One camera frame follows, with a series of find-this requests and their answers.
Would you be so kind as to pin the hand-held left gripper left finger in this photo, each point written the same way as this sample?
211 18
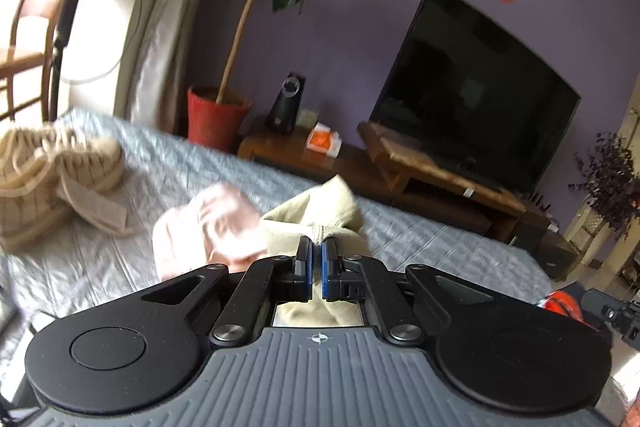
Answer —
302 268

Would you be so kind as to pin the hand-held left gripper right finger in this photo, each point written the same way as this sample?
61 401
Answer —
330 269

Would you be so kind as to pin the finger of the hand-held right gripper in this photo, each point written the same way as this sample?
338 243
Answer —
600 307

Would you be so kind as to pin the pale green fleece sweater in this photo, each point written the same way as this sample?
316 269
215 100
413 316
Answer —
320 207

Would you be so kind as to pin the white wicker plant stand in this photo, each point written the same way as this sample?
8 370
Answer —
590 227

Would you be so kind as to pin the pink garment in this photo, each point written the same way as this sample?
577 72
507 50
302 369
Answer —
200 227

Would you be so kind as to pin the dark low wooden table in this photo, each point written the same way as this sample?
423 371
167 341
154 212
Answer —
280 152

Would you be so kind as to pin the dried purple flower bunch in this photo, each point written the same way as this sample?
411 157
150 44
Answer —
610 187

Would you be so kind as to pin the black router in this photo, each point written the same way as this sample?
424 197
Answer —
537 202

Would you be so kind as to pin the orange tissue box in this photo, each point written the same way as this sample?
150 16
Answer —
322 141

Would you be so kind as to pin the wooden television stand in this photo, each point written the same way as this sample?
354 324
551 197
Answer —
430 167

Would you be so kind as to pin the black cylindrical speaker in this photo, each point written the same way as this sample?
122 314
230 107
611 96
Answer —
285 107

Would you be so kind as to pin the green tree in red pot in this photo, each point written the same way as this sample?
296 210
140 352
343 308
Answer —
217 117

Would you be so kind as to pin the grey quilted bedspread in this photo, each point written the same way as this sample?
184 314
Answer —
150 157

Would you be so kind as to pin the white paper tag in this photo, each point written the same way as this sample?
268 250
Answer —
100 212

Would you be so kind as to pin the black flat television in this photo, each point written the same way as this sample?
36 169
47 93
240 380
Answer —
475 82

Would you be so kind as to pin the white canvas sneaker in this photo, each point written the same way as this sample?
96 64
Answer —
90 162
25 187

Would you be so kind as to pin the grey silky curtain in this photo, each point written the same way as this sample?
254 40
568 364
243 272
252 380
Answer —
160 57

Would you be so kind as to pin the wooden chair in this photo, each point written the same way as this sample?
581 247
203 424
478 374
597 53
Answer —
20 57

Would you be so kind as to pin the white wall socket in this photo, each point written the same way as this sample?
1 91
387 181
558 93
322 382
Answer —
307 117

